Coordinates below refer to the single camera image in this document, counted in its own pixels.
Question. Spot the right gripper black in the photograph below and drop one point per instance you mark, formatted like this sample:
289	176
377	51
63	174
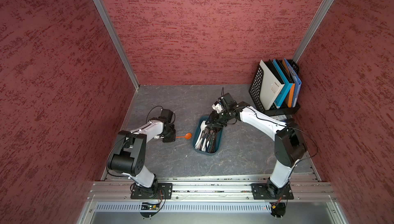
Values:
215	120

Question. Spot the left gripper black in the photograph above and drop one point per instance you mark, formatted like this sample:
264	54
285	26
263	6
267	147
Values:
172	139

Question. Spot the purple iridescent spoon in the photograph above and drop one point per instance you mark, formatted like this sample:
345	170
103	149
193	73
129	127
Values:
214	138

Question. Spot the teal plastic storage box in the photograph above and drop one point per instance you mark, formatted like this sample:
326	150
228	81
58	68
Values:
205	146

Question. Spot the orange handled spoon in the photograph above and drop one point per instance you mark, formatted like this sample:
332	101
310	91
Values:
186	136

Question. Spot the white plastic spoon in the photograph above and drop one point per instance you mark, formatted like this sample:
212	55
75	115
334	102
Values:
200	138

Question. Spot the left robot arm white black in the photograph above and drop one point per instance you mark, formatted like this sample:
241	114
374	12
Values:
127	158

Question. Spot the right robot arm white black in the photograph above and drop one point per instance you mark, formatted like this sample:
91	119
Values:
289	143

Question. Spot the black mesh file rack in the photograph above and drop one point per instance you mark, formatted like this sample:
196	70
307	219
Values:
254	92

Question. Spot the white folder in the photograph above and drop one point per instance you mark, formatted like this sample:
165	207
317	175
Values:
270	87

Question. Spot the teal folder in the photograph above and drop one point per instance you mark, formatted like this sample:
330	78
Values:
280	100

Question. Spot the orange folder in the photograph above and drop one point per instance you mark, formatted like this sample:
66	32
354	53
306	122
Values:
289	97

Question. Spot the blue folder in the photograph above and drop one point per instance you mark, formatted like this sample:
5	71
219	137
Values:
294	71

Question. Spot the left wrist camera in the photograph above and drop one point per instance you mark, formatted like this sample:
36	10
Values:
167	115

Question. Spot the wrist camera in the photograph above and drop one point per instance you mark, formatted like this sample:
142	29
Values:
167	115
225	103

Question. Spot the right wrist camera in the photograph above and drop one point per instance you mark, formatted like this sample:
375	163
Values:
225	103

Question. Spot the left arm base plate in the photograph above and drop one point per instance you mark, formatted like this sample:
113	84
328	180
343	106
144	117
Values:
160	191

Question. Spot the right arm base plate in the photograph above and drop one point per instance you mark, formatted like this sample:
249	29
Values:
271	192

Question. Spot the aluminium front rail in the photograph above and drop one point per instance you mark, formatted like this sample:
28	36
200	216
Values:
221	191

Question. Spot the perforated cable tray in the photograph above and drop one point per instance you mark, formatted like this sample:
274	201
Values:
185	207

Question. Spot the left corner aluminium post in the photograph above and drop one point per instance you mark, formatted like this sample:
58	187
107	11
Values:
100	6

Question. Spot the corner aluminium post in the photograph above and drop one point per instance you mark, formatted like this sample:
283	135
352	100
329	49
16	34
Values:
314	25
100	6

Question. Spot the right corner aluminium post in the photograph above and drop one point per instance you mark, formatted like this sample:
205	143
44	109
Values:
314	25

